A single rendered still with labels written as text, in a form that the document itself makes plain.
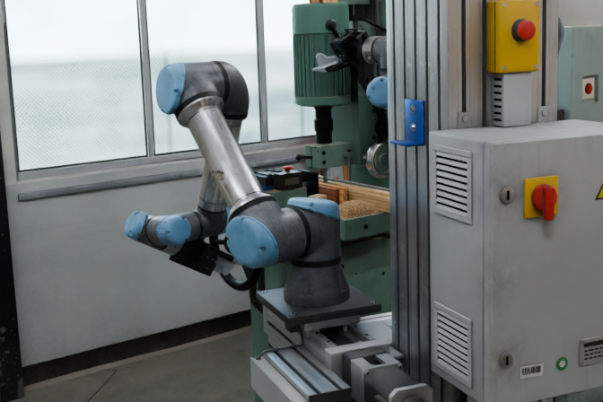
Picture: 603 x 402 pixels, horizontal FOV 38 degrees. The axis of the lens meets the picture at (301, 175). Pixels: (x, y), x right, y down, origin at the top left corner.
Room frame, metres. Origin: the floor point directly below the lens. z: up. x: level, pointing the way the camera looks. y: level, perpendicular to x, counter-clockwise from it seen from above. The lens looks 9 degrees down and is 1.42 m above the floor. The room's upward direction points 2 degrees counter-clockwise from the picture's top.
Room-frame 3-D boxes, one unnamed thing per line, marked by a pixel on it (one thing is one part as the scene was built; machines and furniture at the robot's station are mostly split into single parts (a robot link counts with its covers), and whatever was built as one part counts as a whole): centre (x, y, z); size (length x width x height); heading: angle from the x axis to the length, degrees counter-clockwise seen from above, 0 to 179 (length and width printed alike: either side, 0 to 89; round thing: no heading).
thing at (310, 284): (1.92, -0.03, 0.87); 0.15 x 0.15 x 0.10
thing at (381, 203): (2.64, -0.12, 0.92); 0.65 x 0.02 x 0.04; 35
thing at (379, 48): (2.31, -0.26, 1.36); 0.11 x 0.08 x 0.09; 35
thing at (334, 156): (2.71, -0.09, 1.03); 0.14 x 0.07 x 0.09; 125
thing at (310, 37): (2.70, -0.07, 1.35); 0.18 x 0.18 x 0.31
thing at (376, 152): (2.68, -0.25, 1.02); 0.12 x 0.03 x 0.12; 125
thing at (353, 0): (2.79, -0.19, 1.54); 0.08 x 0.08 x 0.17; 35
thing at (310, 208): (1.91, -0.02, 0.98); 0.13 x 0.12 x 0.14; 130
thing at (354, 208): (2.45, -0.15, 0.92); 0.14 x 0.09 x 0.04; 125
